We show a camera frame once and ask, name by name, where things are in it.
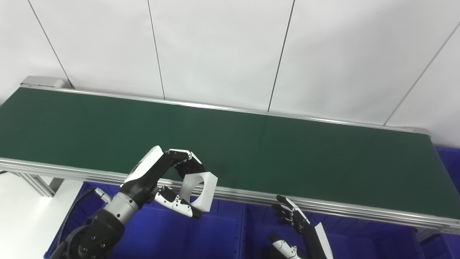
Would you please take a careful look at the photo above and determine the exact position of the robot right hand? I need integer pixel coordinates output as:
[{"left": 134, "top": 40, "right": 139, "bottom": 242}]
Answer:
[{"left": 266, "top": 195, "right": 333, "bottom": 259}]

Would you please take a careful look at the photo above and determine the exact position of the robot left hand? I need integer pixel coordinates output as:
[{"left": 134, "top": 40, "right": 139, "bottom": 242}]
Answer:
[{"left": 120, "top": 146, "right": 207, "bottom": 220}]

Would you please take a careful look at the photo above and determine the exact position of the white square part with hole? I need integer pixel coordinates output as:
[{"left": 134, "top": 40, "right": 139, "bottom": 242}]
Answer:
[{"left": 179, "top": 172, "right": 218, "bottom": 213}]

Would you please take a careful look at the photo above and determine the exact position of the green conveyor belt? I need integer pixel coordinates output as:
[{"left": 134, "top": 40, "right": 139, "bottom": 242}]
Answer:
[
  {"left": 0, "top": 87, "right": 460, "bottom": 220},
  {"left": 0, "top": 83, "right": 460, "bottom": 235}
]

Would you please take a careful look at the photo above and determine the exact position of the blue plastic bin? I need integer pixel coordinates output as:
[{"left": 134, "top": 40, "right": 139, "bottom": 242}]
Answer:
[
  {"left": 44, "top": 182, "right": 247, "bottom": 259},
  {"left": 419, "top": 146, "right": 460, "bottom": 259},
  {"left": 244, "top": 203, "right": 425, "bottom": 259}
]

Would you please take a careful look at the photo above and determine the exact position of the aluminium conveyor leg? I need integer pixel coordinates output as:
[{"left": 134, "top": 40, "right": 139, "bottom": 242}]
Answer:
[{"left": 14, "top": 172, "right": 66, "bottom": 198}]

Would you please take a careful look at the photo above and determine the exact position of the grey conveyor end housing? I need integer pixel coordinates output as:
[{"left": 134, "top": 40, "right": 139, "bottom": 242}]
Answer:
[{"left": 20, "top": 76, "right": 67, "bottom": 89}]

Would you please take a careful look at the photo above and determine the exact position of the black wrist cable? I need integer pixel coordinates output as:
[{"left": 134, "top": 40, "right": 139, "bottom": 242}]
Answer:
[{"left": 57, "top": 187, "right": 112, "bottom": 249}]

